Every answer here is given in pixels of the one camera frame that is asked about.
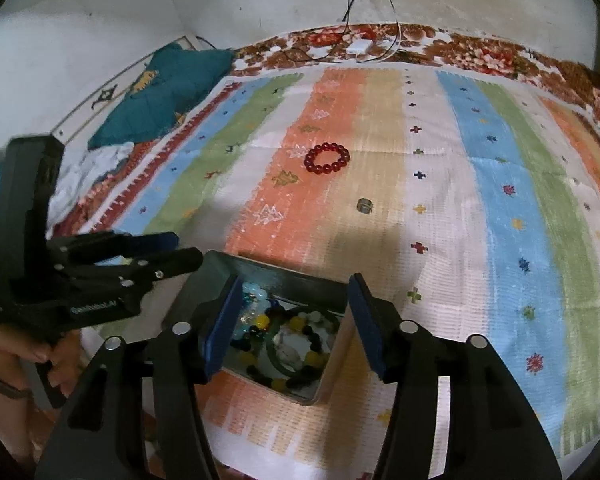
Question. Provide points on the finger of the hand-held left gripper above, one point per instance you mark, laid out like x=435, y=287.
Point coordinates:
x=175, y=261
x=145, y=241

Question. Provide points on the white grey cloth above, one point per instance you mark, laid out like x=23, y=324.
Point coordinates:
x=100, y=165

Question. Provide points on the rectangular metal tin box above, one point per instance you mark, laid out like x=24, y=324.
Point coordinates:
x=305, y=290

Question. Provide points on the teal pillow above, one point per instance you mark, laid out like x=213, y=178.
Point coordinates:
x=170, y=95

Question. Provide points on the colourful striped mat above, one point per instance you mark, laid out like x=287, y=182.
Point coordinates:
x=500, y=210

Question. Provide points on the white charger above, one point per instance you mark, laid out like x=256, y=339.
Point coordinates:
x=360, y=46

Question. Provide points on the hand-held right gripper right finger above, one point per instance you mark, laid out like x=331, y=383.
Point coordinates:
x=365, y=330

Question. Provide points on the person's left hand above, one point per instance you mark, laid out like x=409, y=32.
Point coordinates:
x=10, y=347

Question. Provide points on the dark wrist band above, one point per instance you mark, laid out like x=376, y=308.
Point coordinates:
x=5, y=387

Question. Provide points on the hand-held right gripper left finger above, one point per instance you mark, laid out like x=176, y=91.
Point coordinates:
x=220, y=330

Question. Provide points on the green jade bangle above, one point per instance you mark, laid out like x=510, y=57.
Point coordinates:
x=270, y=355

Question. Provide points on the person's left forearm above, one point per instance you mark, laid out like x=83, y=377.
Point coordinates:
x=37, y=425

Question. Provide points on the floral bedsheet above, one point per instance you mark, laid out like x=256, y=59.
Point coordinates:
x=480, y=52

